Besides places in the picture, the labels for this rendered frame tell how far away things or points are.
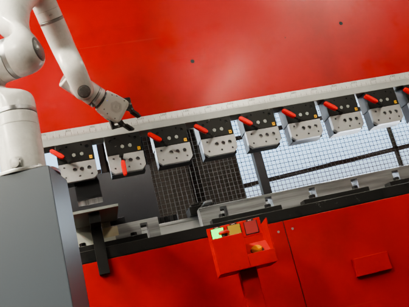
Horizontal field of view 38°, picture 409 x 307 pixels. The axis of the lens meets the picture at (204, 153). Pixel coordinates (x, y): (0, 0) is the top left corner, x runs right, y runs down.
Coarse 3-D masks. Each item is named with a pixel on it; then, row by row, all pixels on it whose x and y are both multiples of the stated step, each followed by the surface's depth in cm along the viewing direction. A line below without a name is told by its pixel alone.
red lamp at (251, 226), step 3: (243, 222) 216; (246, 222) 216; (249, 222) 216; (252, 222) 216; (255, 222) 216; (246, 225) 216; (249, 225) 216; (252, 225) 216; (255, 225) 216; (246, 228) 215; (249, 228) 215; (252, 228) 215; (255, 228) 215; (246, 231) 215; (249, 231) 215; (252, 231) 215; (255, 231) 215; (246, 234) 215
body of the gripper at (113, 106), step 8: (104, 96) 225; (112, 96) 227; (120, 96) 229; (104, 104) 225; (112, 104) 227; (120, 104) 228; (104, 112) 225; (112, 112) 226; (120, 112) 228; (112, 120) 227; (120, 120) 228
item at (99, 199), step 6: (96, 180) 242; (78, 186) 240; (84, 186) 241; (90, 186) 241; (96, 186) 241; (78, 192) 239; (84, 192) 240; (90, 192) 240; (96, 192) 241; (78, 198) 239; (84, 198) 239; (90, 198) 240; (96, 198) 241; (78, 204) 239; (84, 204) 239; (90, 204) 240
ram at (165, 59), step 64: (64, 0) 262; (128, 0) 267; (192, 0) 272; (256, 0) 277; (320, 0) 283; (384, 0) 288; (128, 64) 257; (192, 64) 262; (256, 64) 267; (320, 64) 272; (384, 64) 277; (64, 128) 244
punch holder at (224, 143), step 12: (204, 120) 254; (216, 120) 255; (228, 120) 256; (216, 132) 253; (228, 132) 254; (204, 144) 251; (216, 144) 253; (228, 144) 252; (204, 156) 251; (216, 156) 252; (228, 156) 257
